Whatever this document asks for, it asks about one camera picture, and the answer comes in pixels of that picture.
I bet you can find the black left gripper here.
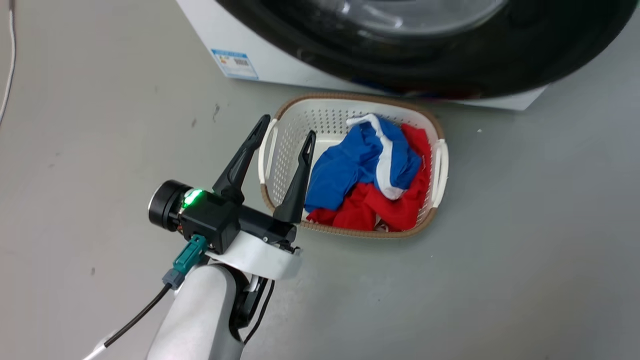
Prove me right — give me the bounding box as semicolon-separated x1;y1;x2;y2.
148;114;318;281

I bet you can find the red garment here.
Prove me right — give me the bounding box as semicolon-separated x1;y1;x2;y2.
306;123;434;233

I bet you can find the black round washing machine door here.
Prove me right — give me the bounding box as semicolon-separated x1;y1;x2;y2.
215;0;640;100

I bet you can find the white perforated laundry basket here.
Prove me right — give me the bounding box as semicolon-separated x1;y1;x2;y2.
257;92;450;240

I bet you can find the blue garment with white stripe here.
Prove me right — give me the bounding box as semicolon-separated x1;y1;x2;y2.
304;113;423;213

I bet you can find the blue white energy label sticker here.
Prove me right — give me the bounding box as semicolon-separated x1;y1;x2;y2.
210;48;260;81

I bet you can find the black cable with teal connector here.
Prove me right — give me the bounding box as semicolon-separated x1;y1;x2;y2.
82;234;209;360

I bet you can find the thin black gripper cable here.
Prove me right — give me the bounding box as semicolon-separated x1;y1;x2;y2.
242;279;276;346

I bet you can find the white washing machine body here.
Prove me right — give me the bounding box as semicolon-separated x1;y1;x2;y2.
175;0;549;112

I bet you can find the thin white floor cable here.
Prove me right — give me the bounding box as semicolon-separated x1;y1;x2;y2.
0;0;17;127

